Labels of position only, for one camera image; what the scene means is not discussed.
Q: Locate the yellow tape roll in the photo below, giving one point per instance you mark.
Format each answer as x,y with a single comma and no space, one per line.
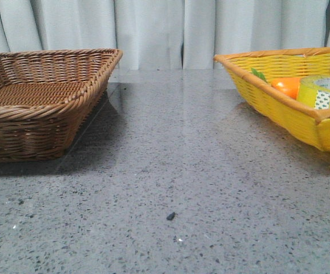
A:
314,91

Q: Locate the small black debris piece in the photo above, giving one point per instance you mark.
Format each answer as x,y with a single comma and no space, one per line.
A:
171,216

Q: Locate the white curtain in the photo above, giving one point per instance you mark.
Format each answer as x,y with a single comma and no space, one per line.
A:
164,34

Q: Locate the orange toy carrot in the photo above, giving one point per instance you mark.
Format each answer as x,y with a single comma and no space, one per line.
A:
288,86

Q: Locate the brown wicker basket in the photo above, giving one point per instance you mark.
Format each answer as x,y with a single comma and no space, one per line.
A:
45,97

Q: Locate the yellow woven basket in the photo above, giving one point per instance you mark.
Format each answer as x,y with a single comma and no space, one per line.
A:
305,123

